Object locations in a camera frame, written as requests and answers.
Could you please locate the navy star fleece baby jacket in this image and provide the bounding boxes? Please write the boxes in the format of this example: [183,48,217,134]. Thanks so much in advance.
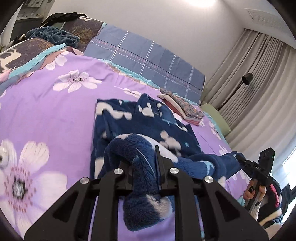
[90,94,241,232]

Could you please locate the folded floral clothes stack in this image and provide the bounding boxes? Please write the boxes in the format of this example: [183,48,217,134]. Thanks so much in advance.
[158,88,204,126]

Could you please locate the person right hand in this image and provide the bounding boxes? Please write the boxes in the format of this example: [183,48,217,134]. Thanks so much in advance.
[243,179,266,202]

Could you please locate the green pillow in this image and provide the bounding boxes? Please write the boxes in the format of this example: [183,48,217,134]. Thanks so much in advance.
[201,103,231,136]

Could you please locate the beige pleated curtain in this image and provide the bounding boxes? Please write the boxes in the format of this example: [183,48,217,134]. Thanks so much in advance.
[202,30,295,171]

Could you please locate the black floor lamp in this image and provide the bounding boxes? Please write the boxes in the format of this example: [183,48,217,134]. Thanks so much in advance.
[217,73,253,111]

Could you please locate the purple floral bed sheet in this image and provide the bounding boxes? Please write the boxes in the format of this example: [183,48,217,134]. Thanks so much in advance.
[0,45,255,241]

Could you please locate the blue plaid pillow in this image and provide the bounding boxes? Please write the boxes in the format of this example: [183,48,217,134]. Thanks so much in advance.
[84,24,205,103]

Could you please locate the dark deer print quilt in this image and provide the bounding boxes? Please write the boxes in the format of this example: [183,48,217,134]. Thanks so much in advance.
[1,16,104,73]

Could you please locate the dark teal fuzzy blanket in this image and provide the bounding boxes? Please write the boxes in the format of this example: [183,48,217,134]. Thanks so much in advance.
[25,26,80,48]

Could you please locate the black garment on headboard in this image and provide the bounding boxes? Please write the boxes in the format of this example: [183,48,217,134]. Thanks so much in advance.
[41,12,86,27]

